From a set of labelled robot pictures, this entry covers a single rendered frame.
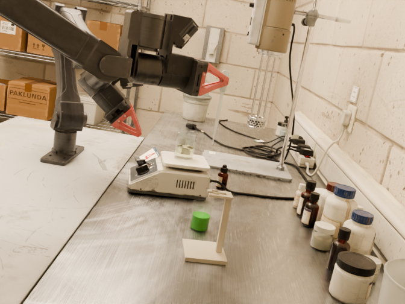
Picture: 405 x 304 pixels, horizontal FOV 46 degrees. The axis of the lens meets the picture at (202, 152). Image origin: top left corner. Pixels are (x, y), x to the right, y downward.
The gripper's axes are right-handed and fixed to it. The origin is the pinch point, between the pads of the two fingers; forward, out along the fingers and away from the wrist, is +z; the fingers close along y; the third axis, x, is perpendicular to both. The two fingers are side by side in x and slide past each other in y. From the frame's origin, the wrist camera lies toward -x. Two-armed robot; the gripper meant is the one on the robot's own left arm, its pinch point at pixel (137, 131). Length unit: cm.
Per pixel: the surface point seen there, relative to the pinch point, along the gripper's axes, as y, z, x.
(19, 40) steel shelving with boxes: 214, -60, 48
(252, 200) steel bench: -6.8, 33.1, -11.3
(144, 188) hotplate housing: -11.9, 9.6, 6.6
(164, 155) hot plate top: -4.8, 8.4, -1.5
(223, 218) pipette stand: -41.3, 15.9, -6.9
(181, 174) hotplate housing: -11.8, 13.0, -2.5
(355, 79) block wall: 26, 39, -62
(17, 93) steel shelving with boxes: 211, -37, 74
